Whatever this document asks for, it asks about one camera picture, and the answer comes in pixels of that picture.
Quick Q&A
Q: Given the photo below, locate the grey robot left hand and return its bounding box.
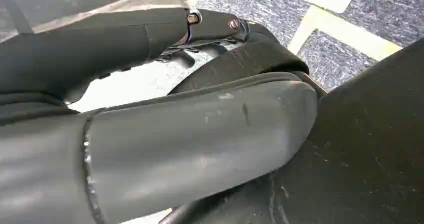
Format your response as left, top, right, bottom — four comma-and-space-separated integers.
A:
0, 7, 328, 224

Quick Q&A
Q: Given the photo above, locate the pale floor tape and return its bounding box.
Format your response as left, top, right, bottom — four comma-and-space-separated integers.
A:
287, 4, 404, 62

